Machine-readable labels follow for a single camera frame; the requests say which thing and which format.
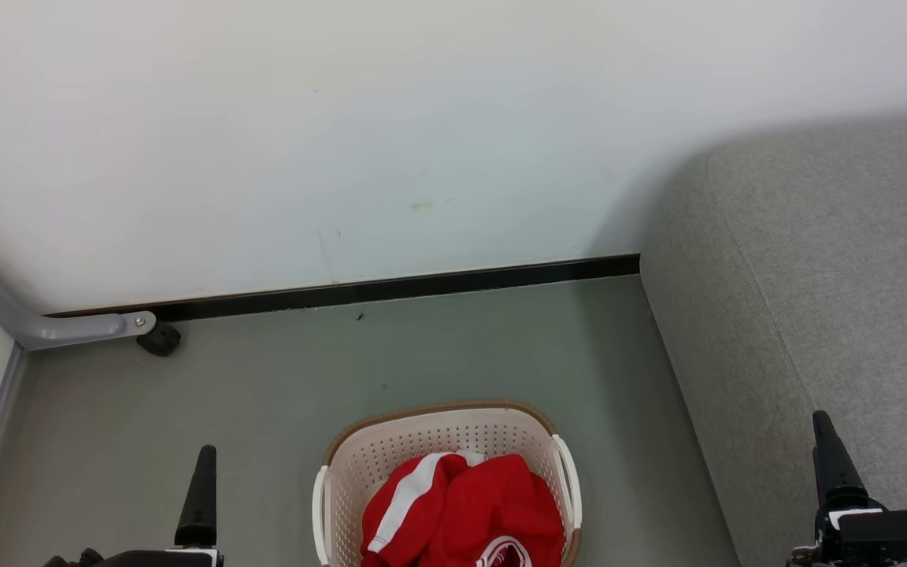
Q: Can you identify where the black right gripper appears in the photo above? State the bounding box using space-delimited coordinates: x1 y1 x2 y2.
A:
788 410 907 567

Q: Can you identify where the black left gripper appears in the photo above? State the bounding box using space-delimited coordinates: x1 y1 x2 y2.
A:
43 445 224 567

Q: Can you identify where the red and white garment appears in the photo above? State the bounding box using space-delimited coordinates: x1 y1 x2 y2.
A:
359 450 565 567

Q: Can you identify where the grey fabric sofa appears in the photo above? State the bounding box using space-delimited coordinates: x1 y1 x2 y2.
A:
639 114 907 567

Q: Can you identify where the black rubber foot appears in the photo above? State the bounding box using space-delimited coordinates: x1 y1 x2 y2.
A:
137 321 183 358

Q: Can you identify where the cream perforated laundry basket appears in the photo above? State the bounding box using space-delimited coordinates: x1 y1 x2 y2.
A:
312 400 583 567

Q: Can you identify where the grey metal furniture leg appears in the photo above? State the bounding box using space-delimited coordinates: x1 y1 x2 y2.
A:
0 248 157 351

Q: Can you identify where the black baseboard strip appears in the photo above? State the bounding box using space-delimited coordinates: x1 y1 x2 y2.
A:
44 254 641 322

